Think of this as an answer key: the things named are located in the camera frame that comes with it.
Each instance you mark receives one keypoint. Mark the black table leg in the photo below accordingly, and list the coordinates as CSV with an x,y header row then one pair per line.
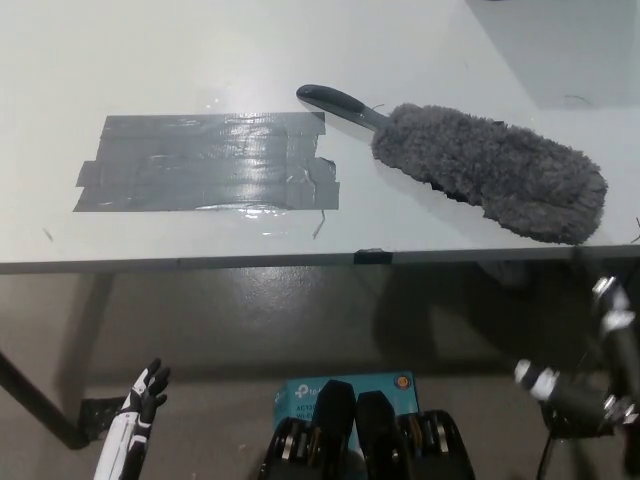
x,y
40,402

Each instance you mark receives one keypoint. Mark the grey fluffy duster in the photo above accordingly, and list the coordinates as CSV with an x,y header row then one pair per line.
x,y
490,167

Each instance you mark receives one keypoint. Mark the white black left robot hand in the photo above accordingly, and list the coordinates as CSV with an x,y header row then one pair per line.
x,y
122,437

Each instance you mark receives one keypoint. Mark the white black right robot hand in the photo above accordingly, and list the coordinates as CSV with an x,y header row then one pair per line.
x,y
622,370

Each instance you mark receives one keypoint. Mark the black robot torso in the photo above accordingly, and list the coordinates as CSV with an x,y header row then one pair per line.
x,y
370,440

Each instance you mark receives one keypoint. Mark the small black tape strip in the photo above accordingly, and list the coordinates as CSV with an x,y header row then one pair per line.
x,y
372,256

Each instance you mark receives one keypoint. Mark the teal tp-link router box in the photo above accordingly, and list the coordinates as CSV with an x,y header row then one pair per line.
x,y
300,395

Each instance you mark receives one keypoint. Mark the grey duct tape patch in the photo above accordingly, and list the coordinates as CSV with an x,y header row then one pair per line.
x,y
200,165

